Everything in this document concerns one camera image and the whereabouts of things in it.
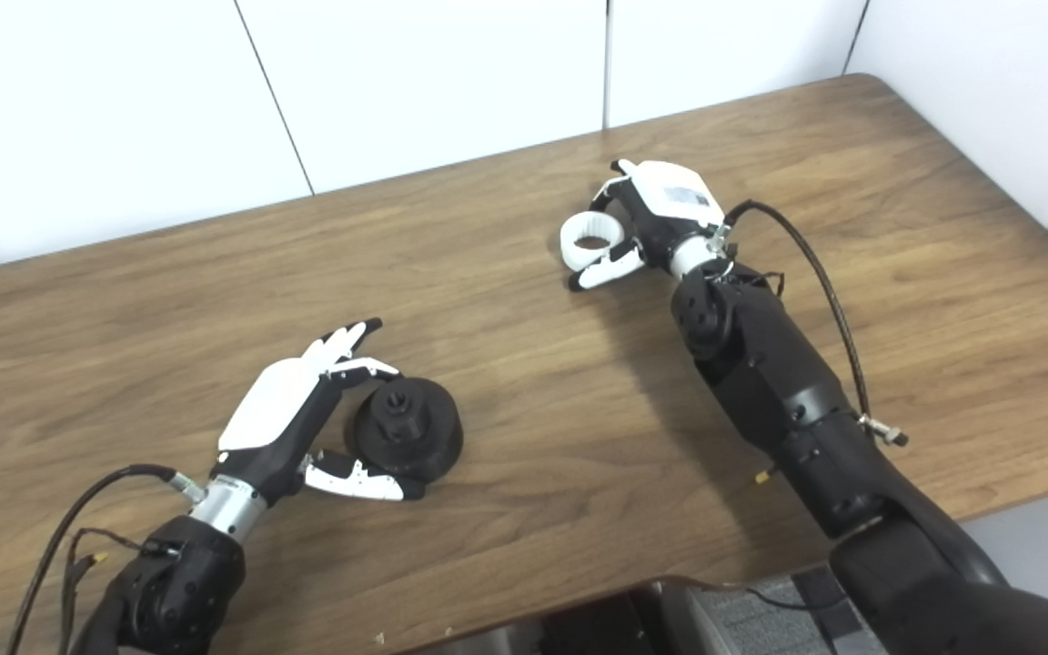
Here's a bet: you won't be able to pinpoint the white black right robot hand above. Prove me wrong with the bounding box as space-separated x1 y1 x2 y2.
568 159 727 292

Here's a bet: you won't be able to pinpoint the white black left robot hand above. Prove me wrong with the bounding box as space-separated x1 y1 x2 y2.
212 317 427 508

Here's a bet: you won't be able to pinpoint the white ring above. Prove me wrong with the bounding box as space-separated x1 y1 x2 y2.
560 211 627 273

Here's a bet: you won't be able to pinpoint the round black part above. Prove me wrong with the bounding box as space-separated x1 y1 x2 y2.
345 377 465 498

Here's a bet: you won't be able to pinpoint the dark robot torso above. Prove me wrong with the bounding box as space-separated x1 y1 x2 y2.
406 564 852 655

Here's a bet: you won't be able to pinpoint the thin right arm wires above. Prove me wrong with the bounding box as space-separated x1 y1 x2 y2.
731 266 786 298

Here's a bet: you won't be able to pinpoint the thin arm wires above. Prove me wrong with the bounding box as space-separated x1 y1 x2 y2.
731 266 786 298
58 526 181 642

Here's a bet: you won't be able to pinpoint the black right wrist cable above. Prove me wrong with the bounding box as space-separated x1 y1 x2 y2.
720 200 910 448

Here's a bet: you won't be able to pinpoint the thin left arm wires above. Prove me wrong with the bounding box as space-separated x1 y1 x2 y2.
58 526 181 642

